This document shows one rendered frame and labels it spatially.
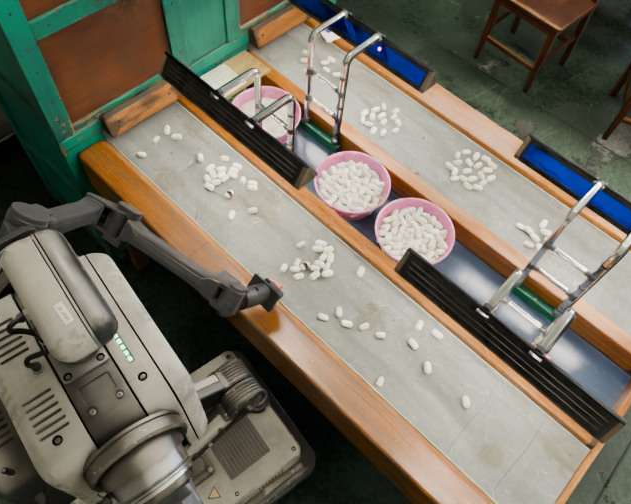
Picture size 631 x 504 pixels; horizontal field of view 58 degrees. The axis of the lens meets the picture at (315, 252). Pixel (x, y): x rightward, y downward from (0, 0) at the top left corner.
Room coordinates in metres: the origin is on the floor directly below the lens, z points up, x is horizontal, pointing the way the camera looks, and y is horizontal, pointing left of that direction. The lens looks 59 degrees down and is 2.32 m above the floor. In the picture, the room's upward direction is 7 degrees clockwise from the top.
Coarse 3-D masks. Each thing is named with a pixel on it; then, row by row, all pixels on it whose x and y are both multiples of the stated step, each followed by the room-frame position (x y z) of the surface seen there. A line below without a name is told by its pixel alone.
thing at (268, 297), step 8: (256, 280) 0.74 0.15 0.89; (264, 280) 0.74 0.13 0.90; (256, 288) 0.70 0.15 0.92; (264, 288) 0.71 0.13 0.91; (272, 288) 0.71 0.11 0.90; (264, 296) 0.68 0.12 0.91; (272, 296) 0.70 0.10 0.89; (280, 296) 0.70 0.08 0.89; (256, 304) 0.66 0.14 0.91; (264, 304) 0.68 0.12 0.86; (272, 304) 0.68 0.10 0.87
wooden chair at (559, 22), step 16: (496, 0) 2.89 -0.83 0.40; (512, 0) 2.81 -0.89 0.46; (528, 0) 2.83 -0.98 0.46; (544, 0) 2.86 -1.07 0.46; (560, 0) 2.87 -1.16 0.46; (576, 0) 2.88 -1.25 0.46; (592, 0) 2.89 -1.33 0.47; (496, 16) 2.89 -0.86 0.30; (528, 16) 2.75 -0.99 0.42; (544, 16) 2.71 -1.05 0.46; (560, 16) 2.73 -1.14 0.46; (576, 16) 2.74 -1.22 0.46; (512, 32) 3.17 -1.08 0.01; (544, 32) 2.67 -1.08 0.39; (560, 32) 2.67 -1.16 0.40; (576, 32) 2.90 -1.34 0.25; (480, 48) 2.88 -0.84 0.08; (544, 48) 2.65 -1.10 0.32; (560, 48) 2.77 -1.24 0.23; (528, 64) 2.68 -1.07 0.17; (560, 64) 2.92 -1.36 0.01; (528, 80) 2.65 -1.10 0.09
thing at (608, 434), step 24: (408, 264) 0.73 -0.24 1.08; (432, 288) 0.68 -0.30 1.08; (456, 288) 0.67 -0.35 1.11; (456, 312) 0.62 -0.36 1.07; (480, 336) 0.57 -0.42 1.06; (504, 336) 0.56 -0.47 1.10; (504, 360) 0.52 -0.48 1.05; (528, 360) 0.51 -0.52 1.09; (552, 384) 0.46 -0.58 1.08; (576, 384) 0.46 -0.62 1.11; (576, 408) 0.42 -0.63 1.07; (600, 408) 0.41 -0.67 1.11; (600, 432) 0.37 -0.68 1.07
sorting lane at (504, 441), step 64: (192, 128) 1.40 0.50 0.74; (192, 192) 1.12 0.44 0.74; (256, 192) 1.15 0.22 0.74; (256, 256) 0.90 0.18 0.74; (320, 320) 0.71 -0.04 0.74; (384, 320) 0.73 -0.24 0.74; (384, 384) 0.53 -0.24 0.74; (448, 384) 0.55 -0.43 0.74; (512, 384) 0.58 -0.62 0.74; (448, 448) 0.37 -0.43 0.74; (512, 448) 0.39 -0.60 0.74; (576, 448) 0.42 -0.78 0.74
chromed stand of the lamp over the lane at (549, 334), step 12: (516, 276) 0.72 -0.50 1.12; (504, 288) 0.68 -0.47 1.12; (492, 300) 0.64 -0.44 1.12; (504, 300) 0.73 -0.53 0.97; (480, 312) 0.61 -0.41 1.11; (492, 312) 0.61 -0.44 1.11; (564, 312) 0.64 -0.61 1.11; (540, 324) 0.67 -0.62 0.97; (552, 324) 0.65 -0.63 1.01; (564, 324) 0.60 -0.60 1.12; (540, 336) 0.65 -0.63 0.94; (552, 336) 0.57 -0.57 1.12; (540, 348) 0.53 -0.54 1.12; (540, 360) 0.51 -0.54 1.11
